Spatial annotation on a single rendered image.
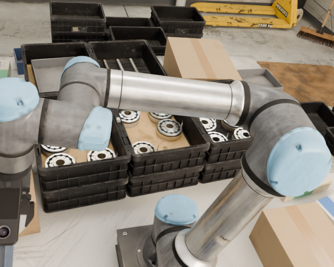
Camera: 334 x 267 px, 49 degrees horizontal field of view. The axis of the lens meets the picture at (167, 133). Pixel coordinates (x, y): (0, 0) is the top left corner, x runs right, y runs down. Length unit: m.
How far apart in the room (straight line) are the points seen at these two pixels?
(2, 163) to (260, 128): 0.46
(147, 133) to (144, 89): 0.80
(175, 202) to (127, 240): 0.26
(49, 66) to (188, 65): 0.66
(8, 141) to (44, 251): 0.73
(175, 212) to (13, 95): 0.55
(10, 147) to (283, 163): 0.44
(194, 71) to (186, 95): 1.08
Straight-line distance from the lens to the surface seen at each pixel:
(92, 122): 0.59
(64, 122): 0.59
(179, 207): 1.00
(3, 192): 0.70
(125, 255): 1.17
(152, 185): 1.41
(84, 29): 2.92
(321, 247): 1.30
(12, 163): 0.65
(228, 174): 1.55
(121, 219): 1.36
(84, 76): 0.69
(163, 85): 0.71
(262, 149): 0.69
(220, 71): 1.85
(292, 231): 1.29
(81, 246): 1.30
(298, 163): 0.67
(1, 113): 0.58
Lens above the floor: 1.81
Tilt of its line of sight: 41 degrees down
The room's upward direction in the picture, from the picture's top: 11 degrees clockwise
